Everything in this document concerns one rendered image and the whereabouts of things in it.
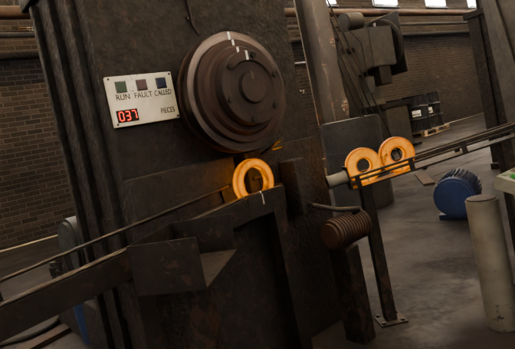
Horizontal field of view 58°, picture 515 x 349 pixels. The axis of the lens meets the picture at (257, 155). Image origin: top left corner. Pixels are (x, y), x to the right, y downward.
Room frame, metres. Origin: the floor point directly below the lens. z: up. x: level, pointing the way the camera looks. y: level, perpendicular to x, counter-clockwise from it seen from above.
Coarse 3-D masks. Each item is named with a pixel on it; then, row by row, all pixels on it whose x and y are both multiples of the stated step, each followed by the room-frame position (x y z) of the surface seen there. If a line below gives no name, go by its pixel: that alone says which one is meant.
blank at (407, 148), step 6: (390, 138) 2.04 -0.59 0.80; (396, 138) 2.04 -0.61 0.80; (402, 138) 2.04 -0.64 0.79; (384, 144) 2.04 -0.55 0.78; (390, 144) 2.04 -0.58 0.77; (396, 144) 2.04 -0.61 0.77; (402, 144) 2.04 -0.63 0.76; (408, 144) 2.04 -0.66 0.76; (384, 150) 2.04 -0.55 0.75; (390, 150) 2.04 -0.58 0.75; (402, 150) 2.06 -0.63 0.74; (408, 150) 2.04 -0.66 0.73; (414, 150) 2.04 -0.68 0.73; (384, 156) 2.04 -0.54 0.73; (390, 156) 2.04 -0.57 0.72; (402, 156) 2.06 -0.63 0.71; (408, 156) 2.04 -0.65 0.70; (384, 162) 2.03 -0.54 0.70; (390, 162) 2.04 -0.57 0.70; (402, 168) 2.04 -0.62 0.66
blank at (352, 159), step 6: (354, 150) 2.03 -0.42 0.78; (360, 150) 2.03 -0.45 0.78; (366, 150) 2.03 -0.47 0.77; (372, 150) 2.03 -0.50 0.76; (348, 156) 2.03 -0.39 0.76; (354, 156) 2.03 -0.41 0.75; (360, 156) 2.03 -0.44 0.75; (366, 156) 2.03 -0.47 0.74; (372, 156) 2.03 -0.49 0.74; (378, 156) 2.03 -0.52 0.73; (348, 162) 2.03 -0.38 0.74; (354, 162) 2.03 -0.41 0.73; (372, 162) 2.03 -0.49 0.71; (378, 162) 2.03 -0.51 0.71; (348, 168) 2.03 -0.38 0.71; (354, 168) 2.03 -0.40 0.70; (372, 168) 2.03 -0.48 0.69; (354, 174) 2.03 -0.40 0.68; (366, 174) 2.03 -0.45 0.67; (366, 180) 2.03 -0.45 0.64; (372, 180) 2.03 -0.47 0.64
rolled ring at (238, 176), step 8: (248, 160) 1.83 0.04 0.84; (256, 160) 1.86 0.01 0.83; (240, 168) 1.80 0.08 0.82; (248, 168) 1.83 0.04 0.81; (256, 168) 1.88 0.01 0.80; (264, 168) 1.88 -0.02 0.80; (240, 176) 1.80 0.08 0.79; (264, 176) 1.89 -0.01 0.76; (272, 176) 1.90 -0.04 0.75; (240, 184) 1.79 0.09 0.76; (264, 184) 1.89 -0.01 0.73; (272, 184) 1.89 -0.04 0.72; (240, 192) 1.79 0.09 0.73
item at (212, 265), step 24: (216, 216) 1.42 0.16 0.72; (144, 240) 1.30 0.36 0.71; (168, 240) 1.43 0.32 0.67; (192, 240) 1.17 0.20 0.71; (216, 240) 1.43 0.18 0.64; (144, 264) 1.21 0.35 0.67; (168, 264) 1.19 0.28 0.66; (192, 264) 1.17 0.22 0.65; (216, 264) 1.32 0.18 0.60; (144, 288) 1.21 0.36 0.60; (168, 288) 1.19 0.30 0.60; (192, 288) 1.17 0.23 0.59; (192, 312) 1.32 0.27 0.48; (216, 312) 1.35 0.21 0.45; (216, 336) 1.32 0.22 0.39
